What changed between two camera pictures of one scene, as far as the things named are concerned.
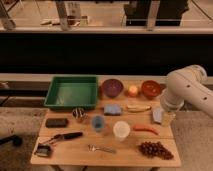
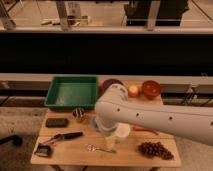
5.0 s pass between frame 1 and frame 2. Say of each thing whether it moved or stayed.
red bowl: stayed
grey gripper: moved
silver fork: stayed
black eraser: stayed
